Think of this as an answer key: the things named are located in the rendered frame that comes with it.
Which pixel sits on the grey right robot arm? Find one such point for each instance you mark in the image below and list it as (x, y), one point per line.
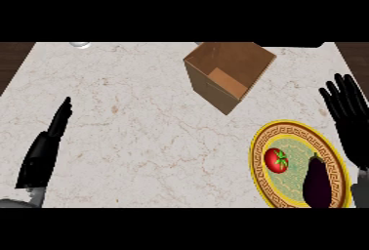
(361, 188)

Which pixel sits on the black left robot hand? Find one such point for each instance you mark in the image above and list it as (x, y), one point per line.
(42, 156)

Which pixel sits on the dark purple eggplant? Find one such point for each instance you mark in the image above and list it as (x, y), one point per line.
(318, 184)

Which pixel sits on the yellow patterned plate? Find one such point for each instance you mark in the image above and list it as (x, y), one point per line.
(288, 169)

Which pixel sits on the pale grey round object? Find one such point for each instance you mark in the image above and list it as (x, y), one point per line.
(80, 44)

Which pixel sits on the black flat object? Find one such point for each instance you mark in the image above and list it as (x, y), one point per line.
(288, 44)

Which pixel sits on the brown cardboard box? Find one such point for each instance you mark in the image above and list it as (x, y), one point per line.
(231, 73)

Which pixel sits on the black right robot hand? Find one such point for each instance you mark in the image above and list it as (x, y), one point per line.
(350, 117)

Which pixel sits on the red tomato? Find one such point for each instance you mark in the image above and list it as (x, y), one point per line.
(277, 160)

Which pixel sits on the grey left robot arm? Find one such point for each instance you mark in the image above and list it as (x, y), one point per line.
(23, 199)

